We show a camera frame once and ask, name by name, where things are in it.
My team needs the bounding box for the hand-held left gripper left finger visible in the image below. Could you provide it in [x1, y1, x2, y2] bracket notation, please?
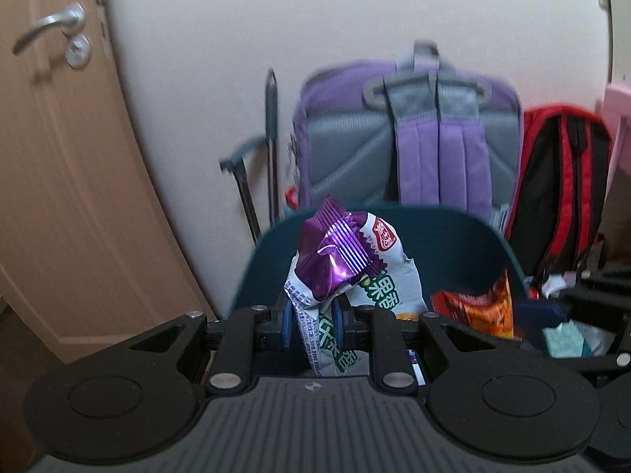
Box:
[129, 300, 297, 395]

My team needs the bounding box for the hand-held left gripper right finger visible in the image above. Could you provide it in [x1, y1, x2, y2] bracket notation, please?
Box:
[331, 303, 486, 391]

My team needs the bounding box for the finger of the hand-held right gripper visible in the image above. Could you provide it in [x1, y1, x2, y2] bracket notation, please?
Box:
[567, 352, 631, 372]
[513, 268, 631, 327]

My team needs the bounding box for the pale green tissue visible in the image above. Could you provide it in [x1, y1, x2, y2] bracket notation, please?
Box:
[542, 319, 617, 359]

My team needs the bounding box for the white green snack packet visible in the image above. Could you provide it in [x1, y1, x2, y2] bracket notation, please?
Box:
[285, 212, 429, 379]

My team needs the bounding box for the purple snack wrapper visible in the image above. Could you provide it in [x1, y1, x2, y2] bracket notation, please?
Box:
[297, 197, 390, 302]

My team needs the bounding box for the dark teal plastic bin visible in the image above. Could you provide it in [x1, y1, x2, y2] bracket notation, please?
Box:
[227, 204, 536, 380]

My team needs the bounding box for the small white paper scrap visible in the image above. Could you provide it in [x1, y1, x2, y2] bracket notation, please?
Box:
[540, 273, 575, 299]

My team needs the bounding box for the orange snack wrapper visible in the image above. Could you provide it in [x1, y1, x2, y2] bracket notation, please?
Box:
[431, 271, 516, 341]

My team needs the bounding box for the red black backpack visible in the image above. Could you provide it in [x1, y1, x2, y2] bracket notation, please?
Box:
[503, 105, 614, 281]

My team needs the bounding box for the purple grey backpack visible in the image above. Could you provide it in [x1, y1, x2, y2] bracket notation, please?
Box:
[288, 42, 523, 227]

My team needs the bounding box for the grey folded stand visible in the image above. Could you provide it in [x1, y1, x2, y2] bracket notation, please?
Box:
[219, 69, 282, 244]

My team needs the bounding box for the pink furniture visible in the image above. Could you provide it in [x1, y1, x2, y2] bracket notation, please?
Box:
[594, 84, 631, 198]

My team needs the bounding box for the beige wooden door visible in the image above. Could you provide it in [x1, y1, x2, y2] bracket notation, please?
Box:
[0, 0, 218, 363]

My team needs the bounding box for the silver door lock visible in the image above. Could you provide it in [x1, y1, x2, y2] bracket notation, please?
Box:
[65, 34, 92, 69]

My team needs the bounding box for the silver door handle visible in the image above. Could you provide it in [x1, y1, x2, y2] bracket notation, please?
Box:
[12, 2, 87, 57]

